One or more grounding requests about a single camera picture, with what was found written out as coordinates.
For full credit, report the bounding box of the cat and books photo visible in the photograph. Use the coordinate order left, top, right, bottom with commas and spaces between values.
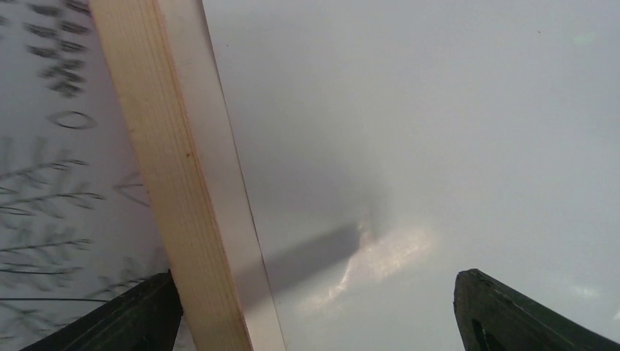
203, 1, 619, 350

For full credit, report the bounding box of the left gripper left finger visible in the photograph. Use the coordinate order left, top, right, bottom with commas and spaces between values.
24, 271, 183, 351

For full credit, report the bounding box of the pink wooden picture frame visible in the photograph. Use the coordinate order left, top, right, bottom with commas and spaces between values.
89, 1, 252, 350

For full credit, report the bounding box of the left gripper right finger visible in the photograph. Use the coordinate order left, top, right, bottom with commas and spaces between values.
453, 268, 619, 350

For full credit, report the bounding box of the floral patterned table mat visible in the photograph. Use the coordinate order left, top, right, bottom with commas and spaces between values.
1, 1, 168, 350

